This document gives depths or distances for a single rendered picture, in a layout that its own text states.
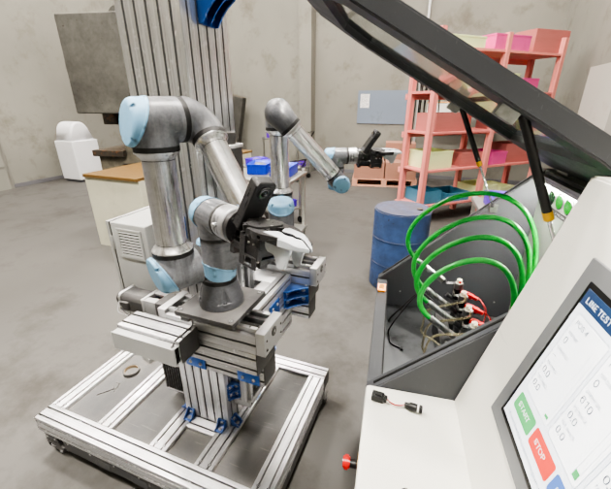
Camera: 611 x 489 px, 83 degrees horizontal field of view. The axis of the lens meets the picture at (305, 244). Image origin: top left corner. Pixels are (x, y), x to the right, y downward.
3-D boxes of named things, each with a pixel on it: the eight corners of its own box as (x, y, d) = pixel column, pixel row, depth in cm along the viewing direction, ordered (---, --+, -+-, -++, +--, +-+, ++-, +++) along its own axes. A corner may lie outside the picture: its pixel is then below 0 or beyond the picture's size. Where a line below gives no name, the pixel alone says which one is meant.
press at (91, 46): (198, 198, 641) (175, 13, 528) (146, 218, 530) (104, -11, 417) (138, 191, 687) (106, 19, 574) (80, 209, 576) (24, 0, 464)
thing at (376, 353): (374, 309, 158) (377, 277, 151) (384, 310, 157) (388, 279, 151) (363, 422, 102) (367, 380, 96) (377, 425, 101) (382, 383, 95)
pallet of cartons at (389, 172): (419, 179, 789) (424, 141, 756) (414, 190, 692) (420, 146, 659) (356, 175, 838) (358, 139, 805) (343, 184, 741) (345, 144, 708)
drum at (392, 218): (428, 277, 352) (438, 204, 322) (413, 301, 311) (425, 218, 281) (379, 266, 377) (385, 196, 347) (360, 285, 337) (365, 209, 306)
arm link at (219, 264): (254, 273, 85) (252, 231, 81) (213, 288, 78) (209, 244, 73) (237, 263, 90) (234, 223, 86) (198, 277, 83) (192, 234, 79)
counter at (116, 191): (99, 244, 433) (81, 174, 399) (217, 196, 654) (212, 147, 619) (150, 254, 406) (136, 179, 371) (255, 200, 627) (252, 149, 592)
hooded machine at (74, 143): (89, 176, 837) (77, 120, 788) (106, 177, 818) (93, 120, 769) (64, 180, 781) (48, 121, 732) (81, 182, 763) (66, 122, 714)
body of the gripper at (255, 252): (287, 265, 66) (251, 246, 74) (292, 221, 64) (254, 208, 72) (255, 273, 61) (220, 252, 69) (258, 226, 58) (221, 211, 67)
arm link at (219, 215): (242, 203, 75) (208, 205, 69) (254, 207, 71) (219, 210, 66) (241, 236, 77) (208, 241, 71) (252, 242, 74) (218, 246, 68)
